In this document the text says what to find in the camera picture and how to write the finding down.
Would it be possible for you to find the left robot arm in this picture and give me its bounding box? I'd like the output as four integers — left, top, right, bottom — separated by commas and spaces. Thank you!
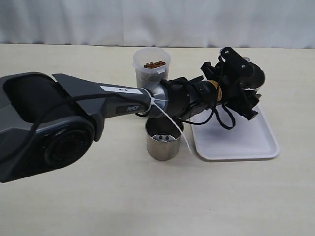
0, 47, 265, 183

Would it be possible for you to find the steel mug with pellets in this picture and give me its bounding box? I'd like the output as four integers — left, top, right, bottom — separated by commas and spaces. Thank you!
145, 117, 184, 161
240, 57, 265, 91

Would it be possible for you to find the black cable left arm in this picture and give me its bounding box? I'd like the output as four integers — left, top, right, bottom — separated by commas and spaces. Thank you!
0, 55, 237, 168

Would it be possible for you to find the white backdrop curtain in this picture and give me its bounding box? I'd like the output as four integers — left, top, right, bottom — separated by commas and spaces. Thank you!
0, 0, 315, 48

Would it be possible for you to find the translucent plastic tall container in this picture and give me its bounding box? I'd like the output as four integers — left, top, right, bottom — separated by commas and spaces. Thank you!
133, 47, 171, 87

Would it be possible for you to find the white rectangular plastic tray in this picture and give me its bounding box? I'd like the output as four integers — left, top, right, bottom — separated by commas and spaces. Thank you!
191, 104, 280, 162

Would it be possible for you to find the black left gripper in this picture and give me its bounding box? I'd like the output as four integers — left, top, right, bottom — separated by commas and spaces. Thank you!
201, 46, 261, 120

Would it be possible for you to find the white zip tie left arm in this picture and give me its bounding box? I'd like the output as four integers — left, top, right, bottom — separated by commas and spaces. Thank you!
151, 46, 265, 138

